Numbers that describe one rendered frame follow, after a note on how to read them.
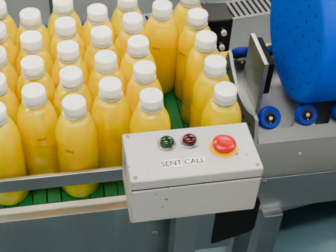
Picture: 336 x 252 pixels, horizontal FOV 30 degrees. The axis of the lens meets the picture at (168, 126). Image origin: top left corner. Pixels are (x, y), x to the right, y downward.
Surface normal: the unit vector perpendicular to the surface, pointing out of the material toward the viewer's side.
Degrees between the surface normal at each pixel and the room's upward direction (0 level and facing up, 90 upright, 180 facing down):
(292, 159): 70
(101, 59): 0
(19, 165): 90
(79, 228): 90
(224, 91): 0
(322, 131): 52
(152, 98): 0
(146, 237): 90
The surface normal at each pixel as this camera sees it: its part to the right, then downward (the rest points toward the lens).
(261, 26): 0.04, -0.71
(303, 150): 0.18, 0.42
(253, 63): -0.98, 0.09
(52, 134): 0.80, 0.45
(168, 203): 0.18, 0.70
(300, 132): 0.17, 0.11
